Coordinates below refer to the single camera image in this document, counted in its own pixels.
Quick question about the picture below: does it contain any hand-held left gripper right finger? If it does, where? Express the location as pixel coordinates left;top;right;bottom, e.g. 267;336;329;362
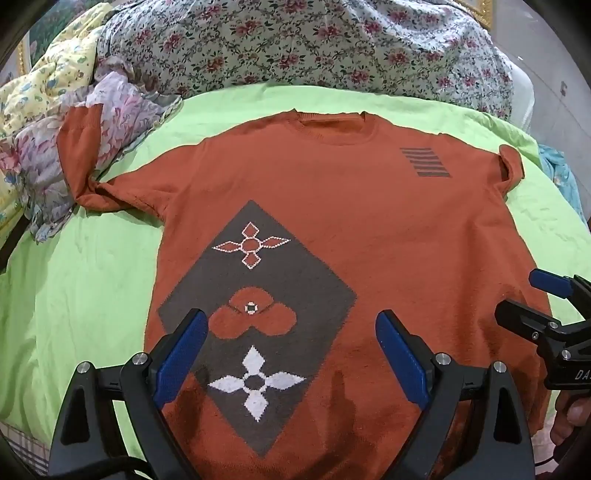
375;309;536;480

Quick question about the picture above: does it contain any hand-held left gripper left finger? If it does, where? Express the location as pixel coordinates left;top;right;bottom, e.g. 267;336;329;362
48;308;209;480

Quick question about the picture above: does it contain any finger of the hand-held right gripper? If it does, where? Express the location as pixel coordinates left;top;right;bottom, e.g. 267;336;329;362
494;299;561;344
529;268;591;324

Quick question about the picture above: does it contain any orange patterned knit sweater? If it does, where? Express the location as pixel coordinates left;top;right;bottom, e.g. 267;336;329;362
56;104;552;480

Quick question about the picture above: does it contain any person's right hand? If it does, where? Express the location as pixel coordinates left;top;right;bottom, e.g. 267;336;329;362
551;388;591;446

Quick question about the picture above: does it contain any blue floral cloth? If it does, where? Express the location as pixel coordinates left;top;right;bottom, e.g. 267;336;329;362
538;143;587;217

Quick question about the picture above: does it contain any green bed sheet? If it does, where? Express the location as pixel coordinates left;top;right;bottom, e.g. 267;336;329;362
0;85;591;462

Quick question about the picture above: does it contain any plaid cloth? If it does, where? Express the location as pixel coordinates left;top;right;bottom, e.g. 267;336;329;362
0;418;49;478

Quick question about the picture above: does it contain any white pillow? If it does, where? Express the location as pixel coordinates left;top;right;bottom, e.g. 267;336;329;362
510;62;537;136

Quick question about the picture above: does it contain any pink purple floral cloth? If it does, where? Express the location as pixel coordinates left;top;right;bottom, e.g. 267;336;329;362
0;55;183;243

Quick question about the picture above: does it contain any gold framed picture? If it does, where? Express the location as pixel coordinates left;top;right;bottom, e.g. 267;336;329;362
459;0;495;31

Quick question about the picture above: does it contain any yellow floral quilt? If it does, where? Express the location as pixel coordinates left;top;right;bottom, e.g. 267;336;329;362
0;2;109;222

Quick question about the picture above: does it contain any white red-flowered quilt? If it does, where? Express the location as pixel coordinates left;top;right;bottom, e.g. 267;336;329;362
95;0;515;121

